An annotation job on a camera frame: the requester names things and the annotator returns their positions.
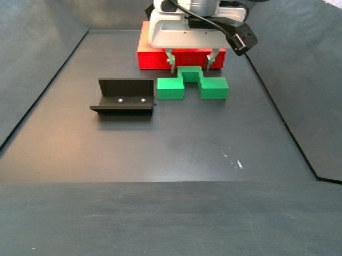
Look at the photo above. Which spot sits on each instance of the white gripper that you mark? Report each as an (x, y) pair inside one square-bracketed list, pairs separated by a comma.
[(175, 29)]

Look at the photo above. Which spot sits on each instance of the green zigzag block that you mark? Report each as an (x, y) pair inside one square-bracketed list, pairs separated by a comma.
[(171, 87)]

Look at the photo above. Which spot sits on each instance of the red base board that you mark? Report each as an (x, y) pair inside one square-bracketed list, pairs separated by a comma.
[(152, 58)]

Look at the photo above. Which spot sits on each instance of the black angle fixture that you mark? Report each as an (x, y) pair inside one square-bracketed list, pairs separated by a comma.
[(125, 95)]

